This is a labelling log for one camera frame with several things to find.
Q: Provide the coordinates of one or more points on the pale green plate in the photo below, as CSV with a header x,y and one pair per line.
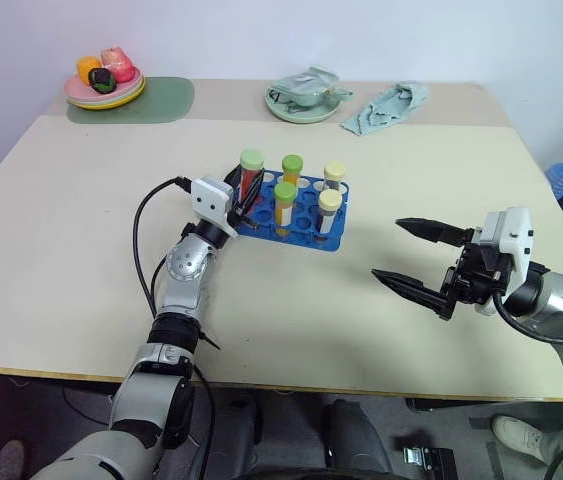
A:
x,y
306,116

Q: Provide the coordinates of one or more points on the silver metal bracket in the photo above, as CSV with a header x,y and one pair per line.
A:
x,y
414,456

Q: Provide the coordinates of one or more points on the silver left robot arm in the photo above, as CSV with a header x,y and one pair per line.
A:
x,y
181,280

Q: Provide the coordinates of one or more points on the green-capped yellow tube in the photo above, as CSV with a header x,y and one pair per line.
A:
x,y
292,164
285,192

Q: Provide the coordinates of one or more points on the dark rounded shape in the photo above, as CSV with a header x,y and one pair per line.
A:
x,y
356,440

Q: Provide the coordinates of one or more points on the pale green cloth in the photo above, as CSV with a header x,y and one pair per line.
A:
x,y
386,110

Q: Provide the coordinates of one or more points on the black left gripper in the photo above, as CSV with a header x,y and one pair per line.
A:
x,y
237,210

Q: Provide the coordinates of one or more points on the green-capped red tube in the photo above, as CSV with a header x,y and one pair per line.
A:
x,y
252,159

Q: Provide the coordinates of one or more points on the yellow-capped brown tube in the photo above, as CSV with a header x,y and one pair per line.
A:
x,y
330,200

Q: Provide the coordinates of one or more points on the dark green toy fruit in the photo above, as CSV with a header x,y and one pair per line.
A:
x,y
101,80

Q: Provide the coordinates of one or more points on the black table frame bar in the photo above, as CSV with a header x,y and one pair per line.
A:
x,y
436,404

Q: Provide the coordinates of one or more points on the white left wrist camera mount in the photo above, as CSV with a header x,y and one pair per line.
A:
x,y
211,200

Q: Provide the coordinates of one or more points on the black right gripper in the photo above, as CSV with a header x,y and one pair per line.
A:
x,y
476,280

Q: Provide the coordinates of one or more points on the grey trouser leg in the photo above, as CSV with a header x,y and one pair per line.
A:
x,y
561,450

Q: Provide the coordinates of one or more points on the stacked plates with toy food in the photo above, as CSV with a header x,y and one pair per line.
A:
x,y
111,106

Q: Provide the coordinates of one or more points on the yellow-capped dark tube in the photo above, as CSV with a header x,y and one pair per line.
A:
x,y
334,171

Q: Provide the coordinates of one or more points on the orange toy fruit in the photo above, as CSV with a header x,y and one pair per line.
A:
x,y
86,65

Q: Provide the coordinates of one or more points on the pink toy fruit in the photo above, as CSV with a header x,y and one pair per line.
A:
x,y
118,62

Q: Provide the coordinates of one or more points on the green placemat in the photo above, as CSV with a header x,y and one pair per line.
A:
x,y
166,100

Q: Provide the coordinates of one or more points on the blue test tube rack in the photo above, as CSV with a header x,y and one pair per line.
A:
x,y
306,239

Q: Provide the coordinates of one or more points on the black box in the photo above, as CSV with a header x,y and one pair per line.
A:
x,y
441,462

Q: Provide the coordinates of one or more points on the clear plastic bag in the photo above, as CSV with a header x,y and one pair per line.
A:
x,y
306,82

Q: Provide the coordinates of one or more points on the white shoe beige sole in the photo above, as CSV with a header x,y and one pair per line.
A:
x,y
513,432

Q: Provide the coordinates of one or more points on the grey shoe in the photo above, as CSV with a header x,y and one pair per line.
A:
x,y
8,460

